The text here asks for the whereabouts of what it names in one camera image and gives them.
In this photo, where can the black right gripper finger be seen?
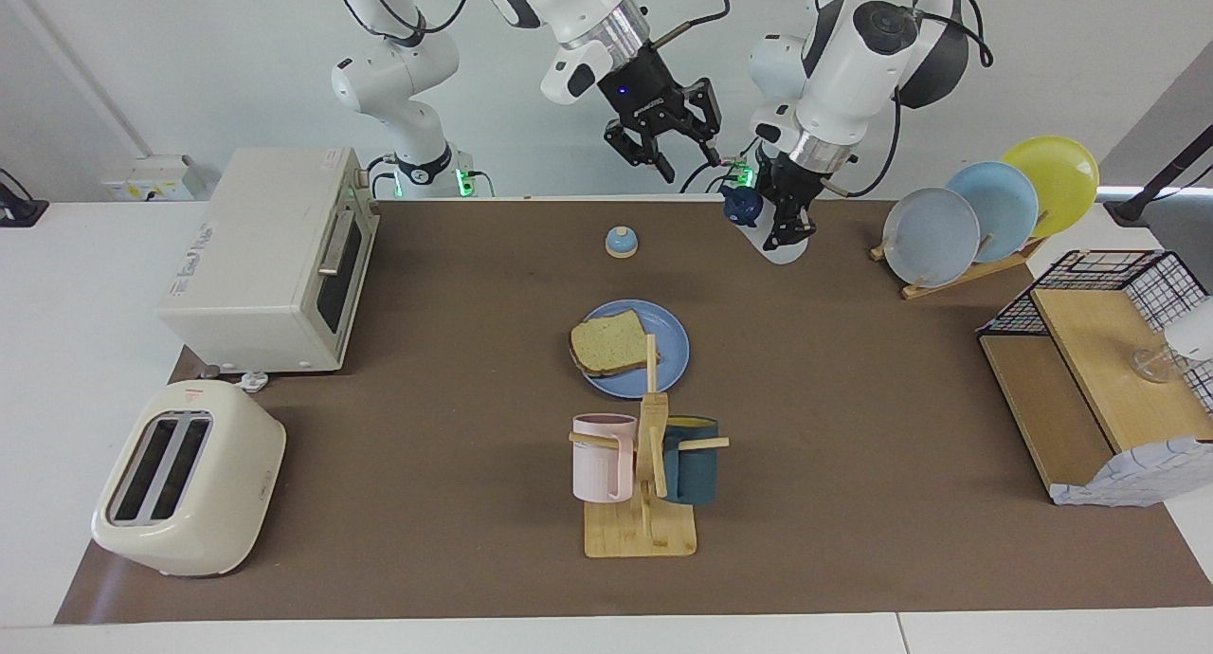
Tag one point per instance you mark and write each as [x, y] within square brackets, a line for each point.
[706, 118]
[644, 152]

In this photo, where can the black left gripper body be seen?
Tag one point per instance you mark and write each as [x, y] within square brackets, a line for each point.
[794, 185]

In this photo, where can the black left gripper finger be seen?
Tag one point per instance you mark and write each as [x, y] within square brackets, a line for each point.
[798, 229]
[768, 194]

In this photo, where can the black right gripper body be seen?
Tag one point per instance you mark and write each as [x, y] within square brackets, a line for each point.
[649, 95]

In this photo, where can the translucent seasoning bottle blue cap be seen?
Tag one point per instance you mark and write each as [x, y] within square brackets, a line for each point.
[741, 206]

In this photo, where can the toasted bread slice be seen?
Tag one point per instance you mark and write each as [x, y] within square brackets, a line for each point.
[611, 343]

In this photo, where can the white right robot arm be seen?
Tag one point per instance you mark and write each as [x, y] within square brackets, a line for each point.
[398, 85]

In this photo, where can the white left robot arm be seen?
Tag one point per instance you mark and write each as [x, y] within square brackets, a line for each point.
[853, 66]

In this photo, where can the pale grey plate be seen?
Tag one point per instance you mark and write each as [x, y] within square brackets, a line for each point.
[933, 242]

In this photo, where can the wooden plate rack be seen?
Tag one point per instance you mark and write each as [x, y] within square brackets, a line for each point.
[957, 282]

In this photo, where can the blue round plate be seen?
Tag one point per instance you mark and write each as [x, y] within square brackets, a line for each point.
[671, 351]

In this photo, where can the light blue plate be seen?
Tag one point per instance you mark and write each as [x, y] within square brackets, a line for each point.
[1004, 204]

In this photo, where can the yellow plate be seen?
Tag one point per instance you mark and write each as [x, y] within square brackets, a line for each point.
[1061, 175]

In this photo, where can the small blue bell wooden knob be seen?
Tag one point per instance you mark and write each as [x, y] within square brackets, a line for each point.
[621, 245]

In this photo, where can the dark teal mug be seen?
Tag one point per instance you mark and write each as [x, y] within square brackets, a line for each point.
[697, 474]

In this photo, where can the brown table mat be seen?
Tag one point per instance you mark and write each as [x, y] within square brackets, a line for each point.
[455, 351]

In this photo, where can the pink ribbed mug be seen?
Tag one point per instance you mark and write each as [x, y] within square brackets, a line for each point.
[597, 464]

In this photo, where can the wooden two-level shelf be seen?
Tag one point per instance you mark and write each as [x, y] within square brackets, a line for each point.
[1090, 351]

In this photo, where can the wooden mug tree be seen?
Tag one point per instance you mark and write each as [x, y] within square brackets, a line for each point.
[640, 533]

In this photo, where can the clear glass cup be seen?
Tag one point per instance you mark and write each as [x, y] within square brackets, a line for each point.
[1156, 365]

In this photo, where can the white toaster oven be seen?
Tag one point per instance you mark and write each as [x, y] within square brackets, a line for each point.
[256, 256]

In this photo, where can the white rounded object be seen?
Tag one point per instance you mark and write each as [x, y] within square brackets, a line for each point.
[1196, 332]

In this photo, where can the white patterned cloth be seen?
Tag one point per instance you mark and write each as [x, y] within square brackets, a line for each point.
[1147, 474]

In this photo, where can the cream two-slot toaster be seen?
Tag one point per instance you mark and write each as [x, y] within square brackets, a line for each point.
[232, 483]

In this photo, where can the black stand base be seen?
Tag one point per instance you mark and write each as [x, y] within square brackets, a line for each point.
[19, 213]

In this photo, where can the black camera stand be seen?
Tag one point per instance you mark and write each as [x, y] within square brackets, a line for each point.
[1132, 207]

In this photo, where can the white wall outlet box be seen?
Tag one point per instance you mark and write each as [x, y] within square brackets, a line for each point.
[152, 180]

